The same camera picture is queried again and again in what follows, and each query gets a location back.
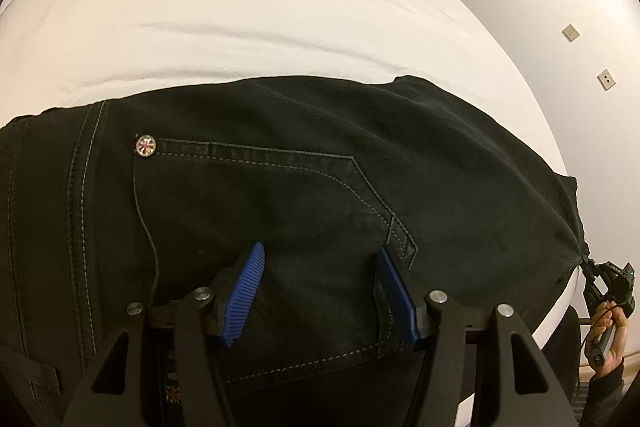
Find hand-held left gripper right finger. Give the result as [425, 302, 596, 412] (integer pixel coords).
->
[375, 247, 581, 427]

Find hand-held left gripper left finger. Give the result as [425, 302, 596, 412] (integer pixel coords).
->
[60, 242, 266, 427]

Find person's right hand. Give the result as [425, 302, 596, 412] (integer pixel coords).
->
[590, 301, 632, 376]

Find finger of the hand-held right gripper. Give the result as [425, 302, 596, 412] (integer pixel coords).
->
[579, 252, 607, 274]
[580, 264, 597, 305]

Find black denim pants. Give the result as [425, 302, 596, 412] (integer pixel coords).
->
[0, 74, 593, 427]

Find bed with white sheet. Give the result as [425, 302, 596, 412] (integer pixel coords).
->
[0, 0, 575, 413]

